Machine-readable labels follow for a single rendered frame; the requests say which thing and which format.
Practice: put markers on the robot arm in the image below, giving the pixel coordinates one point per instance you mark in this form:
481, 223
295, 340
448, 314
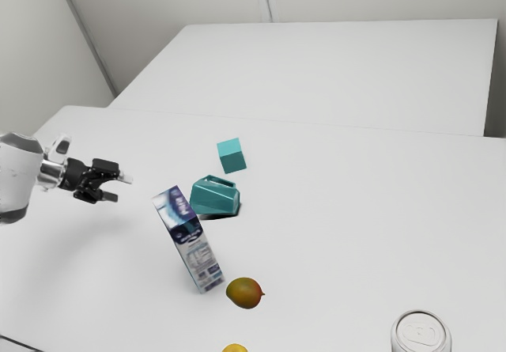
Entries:
17, 170

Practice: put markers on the mango fruit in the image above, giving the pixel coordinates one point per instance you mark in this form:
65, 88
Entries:
244, 292

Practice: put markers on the blue and white carton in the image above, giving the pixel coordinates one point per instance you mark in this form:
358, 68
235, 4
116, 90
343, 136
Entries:
189, 238

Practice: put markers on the silver can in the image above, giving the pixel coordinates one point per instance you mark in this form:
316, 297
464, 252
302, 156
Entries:
420, 333

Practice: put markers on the yellow lemon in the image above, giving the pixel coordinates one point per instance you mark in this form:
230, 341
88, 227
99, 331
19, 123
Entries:
235, 348

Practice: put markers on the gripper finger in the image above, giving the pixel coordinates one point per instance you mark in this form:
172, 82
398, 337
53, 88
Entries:
106, 167
97, 194

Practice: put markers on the teal faceted mug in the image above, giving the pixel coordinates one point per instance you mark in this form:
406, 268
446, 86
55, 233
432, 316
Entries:
213, 198

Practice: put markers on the teal cube block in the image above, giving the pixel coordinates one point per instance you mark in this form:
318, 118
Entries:
231, 156

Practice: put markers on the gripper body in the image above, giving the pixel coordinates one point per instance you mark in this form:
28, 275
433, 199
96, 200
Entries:
75, 174

